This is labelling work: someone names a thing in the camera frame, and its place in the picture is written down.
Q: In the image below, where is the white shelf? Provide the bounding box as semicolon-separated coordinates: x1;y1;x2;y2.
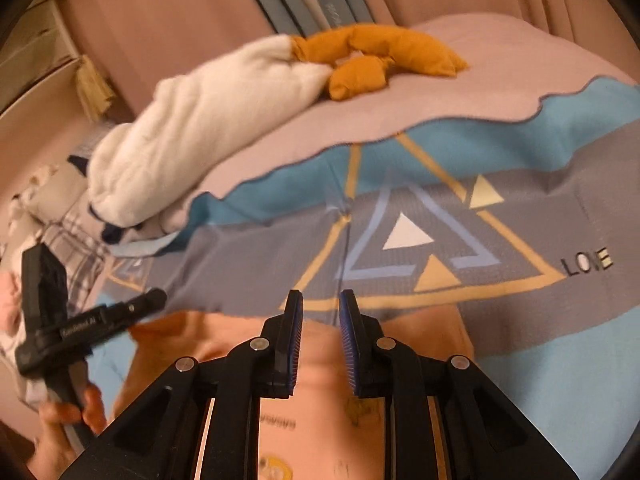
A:
0;0;87;113

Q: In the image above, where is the pink cloth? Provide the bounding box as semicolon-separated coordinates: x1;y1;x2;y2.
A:
0;271;27;338

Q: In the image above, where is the pink curtain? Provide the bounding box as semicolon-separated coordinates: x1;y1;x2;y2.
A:
60;0;640;128

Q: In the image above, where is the mauve bed sheet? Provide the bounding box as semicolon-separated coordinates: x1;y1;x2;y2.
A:
200;14;640;197

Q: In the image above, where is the pink printed long-sleeve shirt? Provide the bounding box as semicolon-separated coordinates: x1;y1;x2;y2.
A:
112;307;476;480

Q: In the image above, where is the beige cushion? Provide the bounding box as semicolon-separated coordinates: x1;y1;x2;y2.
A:
14;164;92;222

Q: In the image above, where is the blue grey printed blanket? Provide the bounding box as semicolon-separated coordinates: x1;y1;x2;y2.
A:
95;77;640;480

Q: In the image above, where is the yellow tassel fringe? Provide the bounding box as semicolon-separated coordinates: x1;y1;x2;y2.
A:
75;54;117;122

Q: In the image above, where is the person's left hand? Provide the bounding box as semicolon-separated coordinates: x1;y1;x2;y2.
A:
27;384;109;480

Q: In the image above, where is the white plush goose toy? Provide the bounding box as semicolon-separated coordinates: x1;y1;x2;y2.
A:
87;22;471;227

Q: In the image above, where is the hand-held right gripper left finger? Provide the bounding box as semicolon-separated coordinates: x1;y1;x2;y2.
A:
60;290;306;480

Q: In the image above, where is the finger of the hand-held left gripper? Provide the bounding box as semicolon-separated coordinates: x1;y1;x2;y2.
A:
100;287;168;334

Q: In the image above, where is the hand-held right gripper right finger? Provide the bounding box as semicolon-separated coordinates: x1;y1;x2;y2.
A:
339;289;567;480

